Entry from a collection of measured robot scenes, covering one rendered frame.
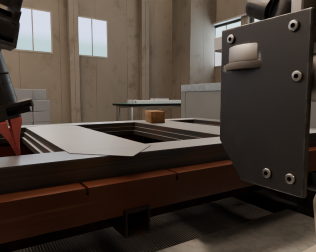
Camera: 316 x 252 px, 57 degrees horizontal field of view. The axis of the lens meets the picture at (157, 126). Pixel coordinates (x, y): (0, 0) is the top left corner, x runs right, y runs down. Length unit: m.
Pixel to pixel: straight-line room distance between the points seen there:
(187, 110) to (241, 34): 1.41
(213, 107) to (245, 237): 0.97
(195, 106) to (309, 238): 1.09
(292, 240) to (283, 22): 0.50
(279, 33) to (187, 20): 11.20
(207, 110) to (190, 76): 9.50
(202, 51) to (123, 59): 3.02
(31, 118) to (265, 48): 7.28
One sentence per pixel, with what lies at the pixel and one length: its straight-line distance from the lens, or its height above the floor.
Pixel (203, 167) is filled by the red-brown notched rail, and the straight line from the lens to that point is 0.63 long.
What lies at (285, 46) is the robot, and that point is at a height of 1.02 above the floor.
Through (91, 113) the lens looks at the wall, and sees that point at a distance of 10.22.
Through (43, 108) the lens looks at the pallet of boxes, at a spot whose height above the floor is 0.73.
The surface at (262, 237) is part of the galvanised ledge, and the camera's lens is 0.69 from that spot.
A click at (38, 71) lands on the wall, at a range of 9.77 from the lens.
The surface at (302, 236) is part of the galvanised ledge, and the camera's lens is 0.73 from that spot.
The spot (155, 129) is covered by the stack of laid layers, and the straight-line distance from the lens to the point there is 1.14.
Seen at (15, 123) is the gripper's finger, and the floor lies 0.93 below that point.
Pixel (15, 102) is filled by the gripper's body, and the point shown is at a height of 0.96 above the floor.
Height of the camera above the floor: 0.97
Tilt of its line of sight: 5 degrees down
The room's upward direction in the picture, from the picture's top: straight up
